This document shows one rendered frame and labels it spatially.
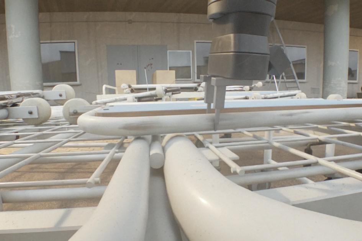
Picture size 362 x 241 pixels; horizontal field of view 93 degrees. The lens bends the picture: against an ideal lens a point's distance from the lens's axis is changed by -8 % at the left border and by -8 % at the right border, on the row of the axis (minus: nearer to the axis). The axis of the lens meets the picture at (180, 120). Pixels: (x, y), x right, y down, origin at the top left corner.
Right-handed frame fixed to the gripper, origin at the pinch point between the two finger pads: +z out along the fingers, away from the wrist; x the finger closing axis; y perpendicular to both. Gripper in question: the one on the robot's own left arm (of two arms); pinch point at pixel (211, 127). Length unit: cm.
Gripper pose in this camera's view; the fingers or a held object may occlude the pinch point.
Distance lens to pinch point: 24.6
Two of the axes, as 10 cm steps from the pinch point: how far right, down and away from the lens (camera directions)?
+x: -2.6, -3.0, 9.2
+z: -0.3, 9.5, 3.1
